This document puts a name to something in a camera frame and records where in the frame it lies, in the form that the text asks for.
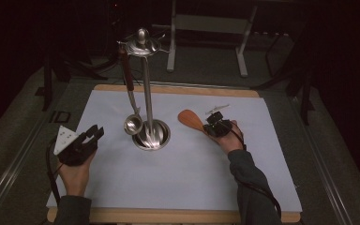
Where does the white metal frame stand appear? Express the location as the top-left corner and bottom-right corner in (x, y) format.
(152, 0), (259, 79)

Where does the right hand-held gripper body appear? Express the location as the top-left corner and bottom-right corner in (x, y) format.
(204, 103), (233, 138)

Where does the left hand-held gripper cable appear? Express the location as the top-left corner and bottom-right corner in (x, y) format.
(45, 137), (64, 208)

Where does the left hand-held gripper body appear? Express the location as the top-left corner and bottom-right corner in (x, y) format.
(52, 125), (98, 167)

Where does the black metal stand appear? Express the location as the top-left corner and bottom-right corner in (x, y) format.
(34, 52), (108, 113)
(251, 31), (316, 127)

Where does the person's right hand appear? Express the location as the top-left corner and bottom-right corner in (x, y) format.
(213, 119), (247, 155)

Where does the steel utensil rack stand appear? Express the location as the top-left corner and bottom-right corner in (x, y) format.
(117, 27), (172, 152)

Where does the white table mat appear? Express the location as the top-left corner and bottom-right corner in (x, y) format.
(46, 89), (304, 213)

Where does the steel ladle with dark handle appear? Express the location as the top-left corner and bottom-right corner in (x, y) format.
(117, 46), (144, 137)

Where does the person's left hand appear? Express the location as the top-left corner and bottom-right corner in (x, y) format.
(57, 149), (98, 198)

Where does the black floor plate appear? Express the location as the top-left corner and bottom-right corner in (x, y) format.
(49, 110), (72, 124)

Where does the wooden rice spatula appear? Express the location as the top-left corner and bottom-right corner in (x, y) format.
(176, 109), (209, 134)

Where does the hand-held gripper cable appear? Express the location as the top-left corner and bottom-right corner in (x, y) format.
(230, 125), (283, 220)
(45, 137), (64, 208)

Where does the right hand-held gripper cable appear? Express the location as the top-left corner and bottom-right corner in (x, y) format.
(230, 125), (283, 220)

